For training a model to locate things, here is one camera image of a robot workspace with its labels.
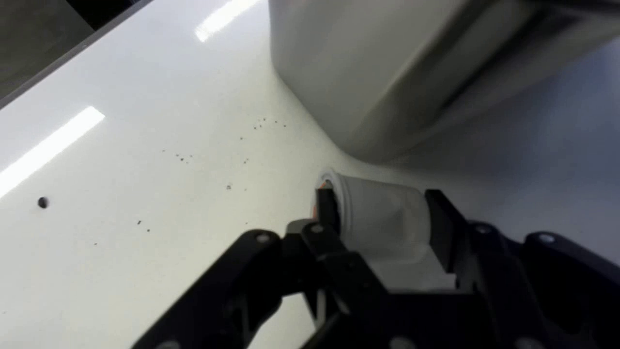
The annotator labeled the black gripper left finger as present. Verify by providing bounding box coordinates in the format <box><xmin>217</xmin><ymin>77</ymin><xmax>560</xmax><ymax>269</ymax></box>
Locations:
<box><xmin>132</xmin><ymin>185</ymin><xmax>393</xmax><ymax>349</ymax></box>

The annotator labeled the white coffee pod green lid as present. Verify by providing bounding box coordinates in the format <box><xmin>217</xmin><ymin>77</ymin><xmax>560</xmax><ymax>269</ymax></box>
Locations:
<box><xmin>318</xmin><ymin>168</ymin><xmax>436</xmax><ymax>265</ymax></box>

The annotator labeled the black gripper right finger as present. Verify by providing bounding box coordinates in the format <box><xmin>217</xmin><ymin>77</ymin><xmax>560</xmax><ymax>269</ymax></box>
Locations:
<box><xmin>422</xmin><ymin>187</ymin><xmax>620</xmax><ymax>349</ymax></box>

